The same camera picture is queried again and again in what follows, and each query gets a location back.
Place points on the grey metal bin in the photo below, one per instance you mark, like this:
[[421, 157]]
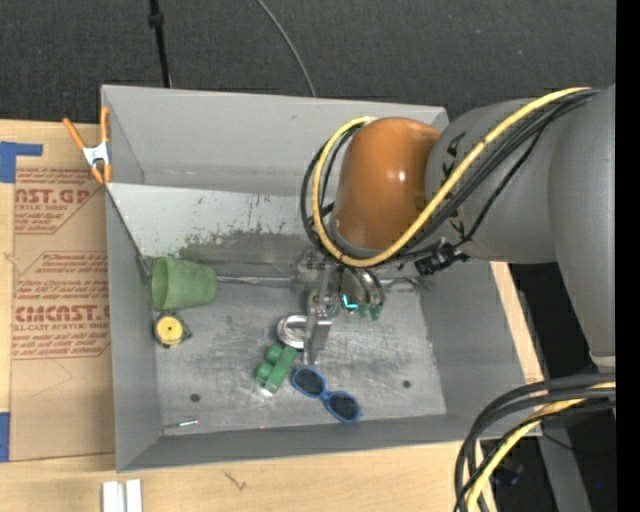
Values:
[[210, 150]]

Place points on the green plastic cup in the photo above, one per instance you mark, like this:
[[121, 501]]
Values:
[[184, 284]]

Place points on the yellow and black tape measure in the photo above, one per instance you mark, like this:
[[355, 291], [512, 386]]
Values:
[[169, 329]]

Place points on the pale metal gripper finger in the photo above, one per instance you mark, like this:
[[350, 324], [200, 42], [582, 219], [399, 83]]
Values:
[[324, 334], [310, 340]]

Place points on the blue sunglasses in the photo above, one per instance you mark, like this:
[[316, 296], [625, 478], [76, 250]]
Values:
[[345, 404]]

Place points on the shiny silver round tin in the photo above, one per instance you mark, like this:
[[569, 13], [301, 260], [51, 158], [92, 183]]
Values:
[[291, 331]]

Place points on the small thin metal rod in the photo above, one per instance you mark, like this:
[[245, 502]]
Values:
[[181, 424]]

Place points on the brown cardboard board red print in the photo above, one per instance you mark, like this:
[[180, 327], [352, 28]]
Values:
[[55, 390]]

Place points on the green toy block piece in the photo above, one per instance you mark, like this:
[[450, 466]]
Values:
[[274, 369]]

